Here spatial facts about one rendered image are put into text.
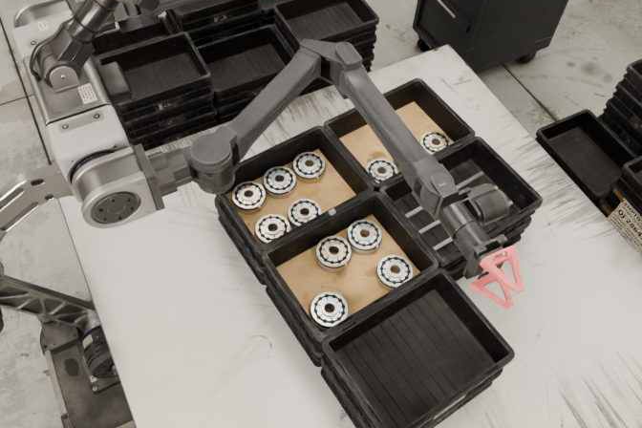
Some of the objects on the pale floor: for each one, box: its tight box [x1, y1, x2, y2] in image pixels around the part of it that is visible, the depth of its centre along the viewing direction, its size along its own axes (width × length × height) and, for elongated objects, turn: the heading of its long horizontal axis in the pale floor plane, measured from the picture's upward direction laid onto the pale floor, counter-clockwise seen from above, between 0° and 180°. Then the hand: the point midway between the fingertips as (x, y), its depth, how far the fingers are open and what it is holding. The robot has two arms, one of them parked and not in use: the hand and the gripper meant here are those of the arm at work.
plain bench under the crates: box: [57, 44, 642, 428], centre depth 223 cm, size 160×160×70 cm
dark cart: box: [413, 0, 592, 74], centre depth 320 cm, size 60×45×90 cm
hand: (512, 295), depth 110 cm, fingers open, 6 cm apart
